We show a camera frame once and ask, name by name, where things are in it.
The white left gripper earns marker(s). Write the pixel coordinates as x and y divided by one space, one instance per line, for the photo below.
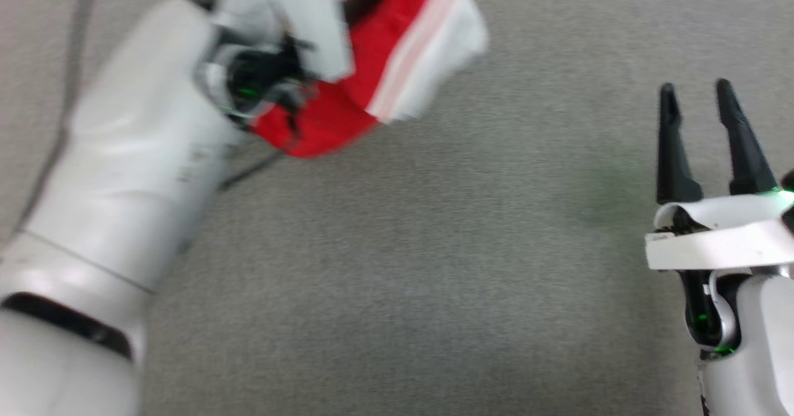
298 13

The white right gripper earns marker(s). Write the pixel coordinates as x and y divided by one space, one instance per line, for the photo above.
719 242

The red and white basketball jersey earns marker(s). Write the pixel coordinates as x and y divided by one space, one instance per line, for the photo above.
366 62

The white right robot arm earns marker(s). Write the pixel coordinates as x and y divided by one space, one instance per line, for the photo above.
763 341

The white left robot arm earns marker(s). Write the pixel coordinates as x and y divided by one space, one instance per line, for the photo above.
124 155

